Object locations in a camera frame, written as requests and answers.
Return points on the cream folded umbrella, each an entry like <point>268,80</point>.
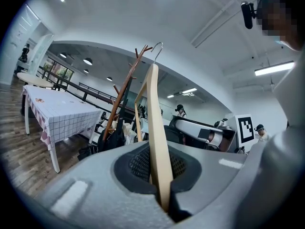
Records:
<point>128,132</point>

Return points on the black office chair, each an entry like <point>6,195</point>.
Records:
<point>174,133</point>

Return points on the wooden coat rack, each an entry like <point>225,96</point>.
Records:
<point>121,92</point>

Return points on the black pendant lamp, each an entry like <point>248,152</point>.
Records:
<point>63,55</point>
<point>109,79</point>
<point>86,71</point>
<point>87,61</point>

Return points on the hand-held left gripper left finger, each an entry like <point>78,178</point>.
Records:
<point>95,187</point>

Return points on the black head-mounted camera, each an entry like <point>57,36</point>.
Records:
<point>246,14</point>

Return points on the black folded umbrella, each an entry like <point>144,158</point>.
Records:
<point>112,137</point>

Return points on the black metal railing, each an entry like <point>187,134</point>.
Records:
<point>84,95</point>

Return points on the round wooden table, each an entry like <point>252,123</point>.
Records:
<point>33,79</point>

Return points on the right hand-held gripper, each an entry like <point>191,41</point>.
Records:
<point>245,129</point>

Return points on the long black umbrella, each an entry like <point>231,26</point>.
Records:
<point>125,101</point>

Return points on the table with checked tablecloth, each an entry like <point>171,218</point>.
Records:
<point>62,108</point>

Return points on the person's head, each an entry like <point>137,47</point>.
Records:
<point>281,20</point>

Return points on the wooden hanger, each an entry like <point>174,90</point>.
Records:
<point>156,128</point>

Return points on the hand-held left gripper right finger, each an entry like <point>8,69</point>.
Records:
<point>214,187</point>

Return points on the recessed strip light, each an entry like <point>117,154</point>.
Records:
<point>170,96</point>
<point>189,90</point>

